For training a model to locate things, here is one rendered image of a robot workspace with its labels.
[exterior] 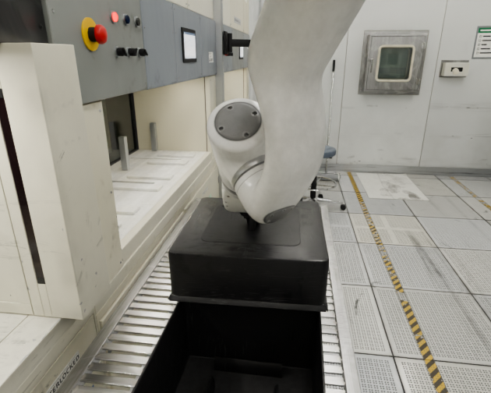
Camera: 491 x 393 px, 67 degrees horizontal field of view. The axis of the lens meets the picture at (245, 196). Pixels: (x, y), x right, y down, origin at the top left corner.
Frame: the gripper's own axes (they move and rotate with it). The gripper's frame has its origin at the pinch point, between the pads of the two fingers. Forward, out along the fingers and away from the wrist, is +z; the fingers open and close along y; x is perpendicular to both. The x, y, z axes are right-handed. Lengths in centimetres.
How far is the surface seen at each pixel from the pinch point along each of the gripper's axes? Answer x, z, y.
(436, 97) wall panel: -270, 289, -174
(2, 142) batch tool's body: -3.6, -19.2, 43.0
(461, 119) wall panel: -252, 306, -207
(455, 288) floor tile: -27, 179, -116
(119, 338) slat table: 24.9, 20.1, 31.1
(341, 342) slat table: 21.7, 23.4, -20.6
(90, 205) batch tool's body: 0.6, -2.1, 33.9
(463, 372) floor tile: 23, 129, -92
